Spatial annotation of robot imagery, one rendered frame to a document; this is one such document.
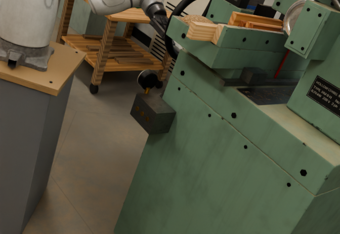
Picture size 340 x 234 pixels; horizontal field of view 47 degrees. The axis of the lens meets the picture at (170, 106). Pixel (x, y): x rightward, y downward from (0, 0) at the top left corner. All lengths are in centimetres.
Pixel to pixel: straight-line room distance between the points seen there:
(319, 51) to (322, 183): 31
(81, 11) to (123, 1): 177
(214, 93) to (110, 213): 81
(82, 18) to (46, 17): 221
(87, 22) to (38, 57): 212
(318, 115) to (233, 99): 22
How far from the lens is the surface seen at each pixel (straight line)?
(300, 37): 98
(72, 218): 165
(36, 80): 117
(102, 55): 239
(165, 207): 134
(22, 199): 142
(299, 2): 107
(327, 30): 98
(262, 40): 111
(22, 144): 129
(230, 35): 101
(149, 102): 123
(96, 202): 173
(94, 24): 341
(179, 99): 122
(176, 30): 112
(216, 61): 102
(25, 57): 124
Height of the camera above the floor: 116
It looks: 26 degrees down
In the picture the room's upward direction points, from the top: 21 degrees clockwise
